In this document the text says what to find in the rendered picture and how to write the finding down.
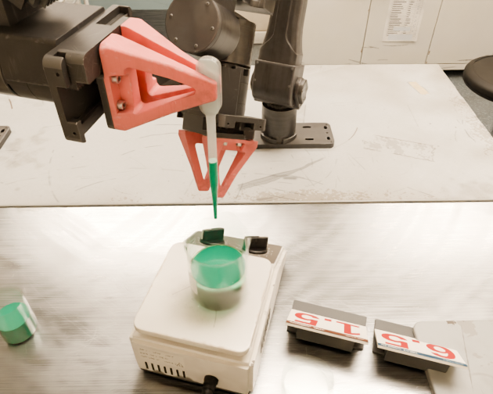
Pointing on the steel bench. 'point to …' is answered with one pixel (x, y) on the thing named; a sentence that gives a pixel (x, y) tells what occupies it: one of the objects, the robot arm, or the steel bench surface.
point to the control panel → (270, 252)
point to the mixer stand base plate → (469, 355)
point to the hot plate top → (235, 327)
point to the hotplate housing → (250, 364)
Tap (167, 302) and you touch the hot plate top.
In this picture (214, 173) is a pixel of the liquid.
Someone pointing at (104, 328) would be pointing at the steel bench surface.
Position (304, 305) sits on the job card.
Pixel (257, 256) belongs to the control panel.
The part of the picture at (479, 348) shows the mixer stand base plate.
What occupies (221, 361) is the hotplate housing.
